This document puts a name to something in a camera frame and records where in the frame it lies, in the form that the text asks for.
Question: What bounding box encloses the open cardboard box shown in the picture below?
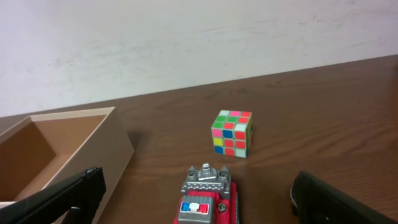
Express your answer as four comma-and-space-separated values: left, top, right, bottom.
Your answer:
1, 107, 134, 223

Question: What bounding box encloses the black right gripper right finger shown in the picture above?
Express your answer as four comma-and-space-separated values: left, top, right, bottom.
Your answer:
290, 171, 397, 224

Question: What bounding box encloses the multicolour puzzle cube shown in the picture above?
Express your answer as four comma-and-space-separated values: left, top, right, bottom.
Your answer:
211, 110, 254, 158

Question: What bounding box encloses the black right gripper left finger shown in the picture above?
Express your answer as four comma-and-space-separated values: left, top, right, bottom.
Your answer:
1, 167, 106, 224

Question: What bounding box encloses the red grey toy fire truck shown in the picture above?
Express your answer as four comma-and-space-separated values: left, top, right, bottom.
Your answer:
174, 163, 240, 224

